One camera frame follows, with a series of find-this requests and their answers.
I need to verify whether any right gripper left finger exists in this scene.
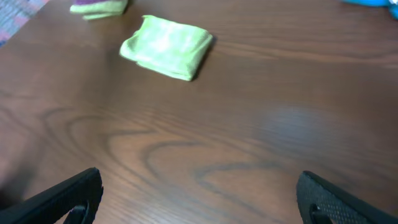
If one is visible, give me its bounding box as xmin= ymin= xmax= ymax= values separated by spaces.
xmin=1 ymin=167 xmax=103 ymax=224

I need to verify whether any blue crumpled cloth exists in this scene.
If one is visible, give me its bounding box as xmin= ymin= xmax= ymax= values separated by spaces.
xmin=342 ymin=0 xmax=397 ymax=20

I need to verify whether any green microfiber cloth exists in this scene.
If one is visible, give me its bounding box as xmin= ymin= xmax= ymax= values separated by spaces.
xmin=119 ymin=15 xmax=213 ymax=82

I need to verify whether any purple folded cloth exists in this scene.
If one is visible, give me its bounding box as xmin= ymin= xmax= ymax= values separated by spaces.
xmin=73 ymin=0 xmax=108 ymax=5

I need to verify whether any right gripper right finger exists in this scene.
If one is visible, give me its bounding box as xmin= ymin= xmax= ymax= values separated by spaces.
xmin=296 ymin=170 xmax=397 ymax=224

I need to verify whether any light green folded cloth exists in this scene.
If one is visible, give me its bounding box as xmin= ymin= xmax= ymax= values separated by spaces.
xmin=70 ymin=0 xmax=129 ymax=21

